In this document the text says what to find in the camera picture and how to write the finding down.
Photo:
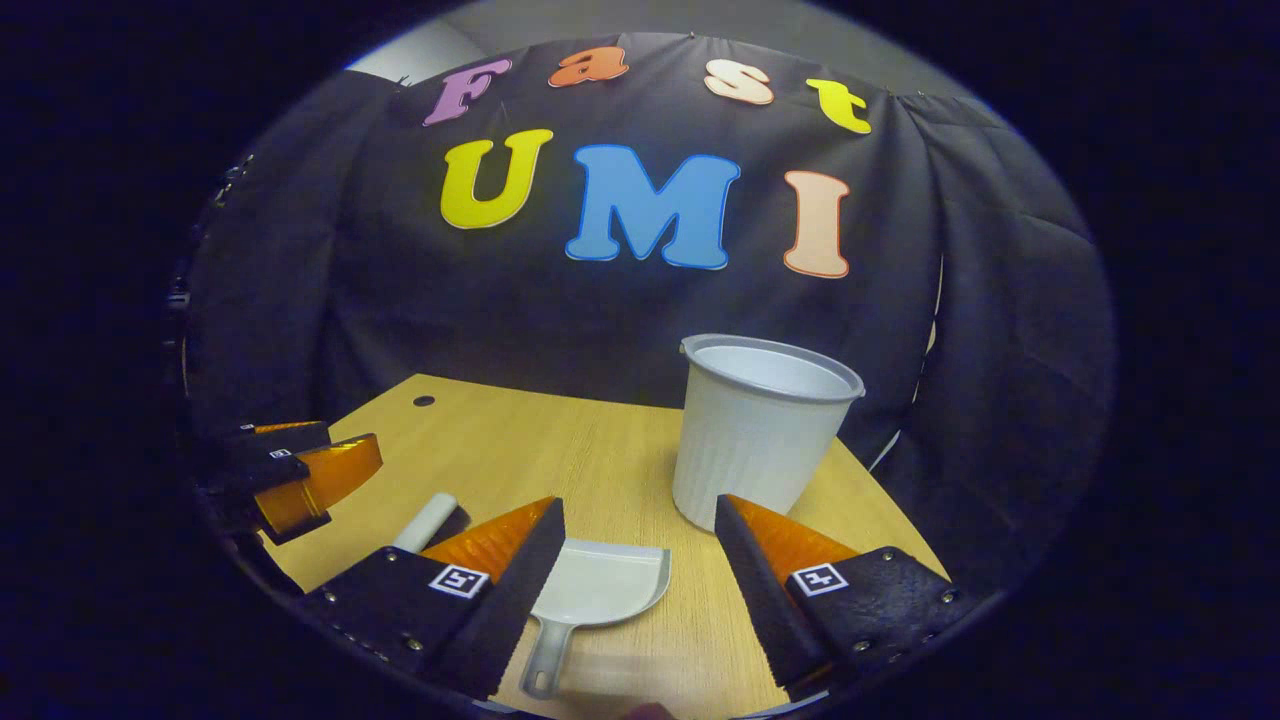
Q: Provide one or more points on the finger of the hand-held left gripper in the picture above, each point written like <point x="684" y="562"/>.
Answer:
<point x="290" y="440"/>
<point x="275" y="470"/>

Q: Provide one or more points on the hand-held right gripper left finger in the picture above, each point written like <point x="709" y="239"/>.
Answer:
<point x="515" y="600"/>

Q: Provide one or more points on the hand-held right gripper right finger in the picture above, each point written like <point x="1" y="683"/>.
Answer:
<point x="760" y="600"/>

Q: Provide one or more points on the grey plastic dustpan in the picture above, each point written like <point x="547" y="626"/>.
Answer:
<point x="600" y="590"/>

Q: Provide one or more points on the white plastic garbage bin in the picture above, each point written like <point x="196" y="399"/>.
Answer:
<point x="750" y="450"/>

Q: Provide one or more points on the black backdrop cloth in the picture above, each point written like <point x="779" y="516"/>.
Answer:
<point x="400" y="300"/>

